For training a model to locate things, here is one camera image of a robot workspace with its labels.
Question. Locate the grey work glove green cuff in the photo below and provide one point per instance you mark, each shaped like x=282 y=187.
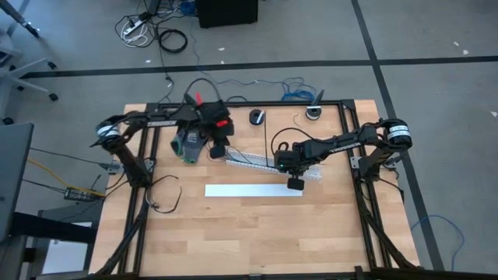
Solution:
x=192 y=148
x=177 y=147

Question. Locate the black desk beam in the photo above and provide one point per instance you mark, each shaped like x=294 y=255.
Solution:
x=50 y=227

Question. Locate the white flat raceway cover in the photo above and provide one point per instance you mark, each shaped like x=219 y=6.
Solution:
x=249 y=190

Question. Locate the white power strip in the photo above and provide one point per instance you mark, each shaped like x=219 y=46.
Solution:
x=134 y=27

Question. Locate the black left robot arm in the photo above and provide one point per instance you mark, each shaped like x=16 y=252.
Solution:
x=161 y=123

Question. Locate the black aluminium table frame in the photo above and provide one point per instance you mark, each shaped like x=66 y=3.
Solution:
x=272 y=104

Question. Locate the black computer case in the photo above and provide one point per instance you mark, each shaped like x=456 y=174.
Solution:
x=225 y=13

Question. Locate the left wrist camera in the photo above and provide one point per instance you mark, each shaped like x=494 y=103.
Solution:
x=210 y=128

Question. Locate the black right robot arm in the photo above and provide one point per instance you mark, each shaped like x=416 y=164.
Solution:
x=344 y=145

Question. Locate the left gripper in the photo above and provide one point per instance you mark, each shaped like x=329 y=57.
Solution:
x=218 y=152

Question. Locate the dark metal pole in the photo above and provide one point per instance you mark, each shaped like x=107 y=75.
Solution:
x=21 y=19

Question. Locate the grey desk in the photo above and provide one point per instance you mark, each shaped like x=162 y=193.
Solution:
x=13 y=175

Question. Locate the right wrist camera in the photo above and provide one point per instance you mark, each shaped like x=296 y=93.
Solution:
x=284 y=160

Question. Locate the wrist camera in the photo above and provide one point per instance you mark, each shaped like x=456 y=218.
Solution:
x=284 y=160
x=210 y=128

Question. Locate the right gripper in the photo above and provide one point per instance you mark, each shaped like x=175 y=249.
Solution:
x=295 y=184

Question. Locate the grey office chair base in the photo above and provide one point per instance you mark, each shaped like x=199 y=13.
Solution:
x=31 y=85

